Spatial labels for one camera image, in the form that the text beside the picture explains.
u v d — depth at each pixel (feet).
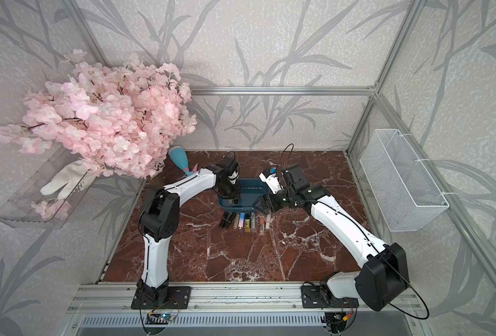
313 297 2.38
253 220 3.01
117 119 1.67
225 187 2.77
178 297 2.43
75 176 2.20
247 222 3.01
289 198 1.95
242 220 2.99
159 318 2.35
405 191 1.99
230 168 2.65
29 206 1.96
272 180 2.29
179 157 3.57
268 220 3.01
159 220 1.77
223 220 3.04
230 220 3.05
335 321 2.33
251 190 3.45
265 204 2.19
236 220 3.00
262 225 2.99
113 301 2.46
